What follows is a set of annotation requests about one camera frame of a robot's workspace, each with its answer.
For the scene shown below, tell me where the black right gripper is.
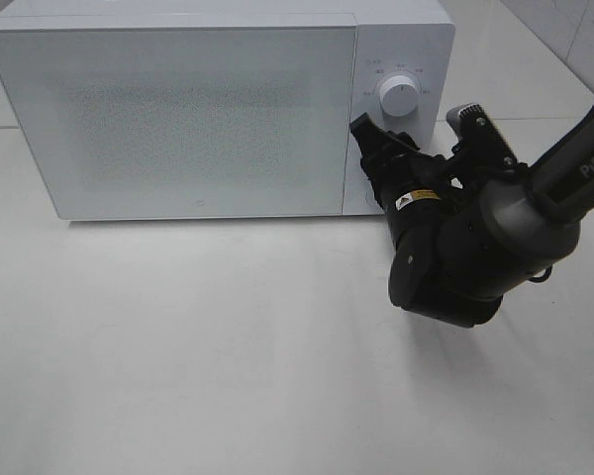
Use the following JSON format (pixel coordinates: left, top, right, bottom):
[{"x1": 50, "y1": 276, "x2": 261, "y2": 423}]
[{"x1": 349, "y1": 113, "x2": 455, "y2": 242}]

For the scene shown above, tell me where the white microwave door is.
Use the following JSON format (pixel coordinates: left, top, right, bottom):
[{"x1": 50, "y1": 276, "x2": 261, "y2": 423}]
[{"x1": 0, "y1": 28, "x2": 355, "y2": 221}]

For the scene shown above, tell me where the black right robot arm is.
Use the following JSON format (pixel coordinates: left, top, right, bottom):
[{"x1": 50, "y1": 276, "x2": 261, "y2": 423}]
[{"x1": 350, "y1": 103, "x2": 594, "y2": 328}]

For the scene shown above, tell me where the white upper microwave knob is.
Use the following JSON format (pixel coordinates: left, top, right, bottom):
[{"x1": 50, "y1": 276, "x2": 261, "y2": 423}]
[{"x1": 378, "y1": 73, "x2": 420, "y2": 118}]

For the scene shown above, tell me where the white microwave oven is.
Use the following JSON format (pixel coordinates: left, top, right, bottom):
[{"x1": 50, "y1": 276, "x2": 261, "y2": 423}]
[{"x1": 0, "y1": 1, "x2": 455, "y2": 221}]

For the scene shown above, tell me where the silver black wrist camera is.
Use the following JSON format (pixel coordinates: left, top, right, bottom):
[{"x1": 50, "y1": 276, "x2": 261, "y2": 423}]
[{"x1": 446, "y1": 103, "x2": 518, "y2": 170}]

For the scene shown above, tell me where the black camera cable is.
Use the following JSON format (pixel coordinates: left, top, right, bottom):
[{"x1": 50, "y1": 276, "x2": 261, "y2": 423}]
[{"x1": 449, "y1": 73, "x2": 594, "y2": 286}]

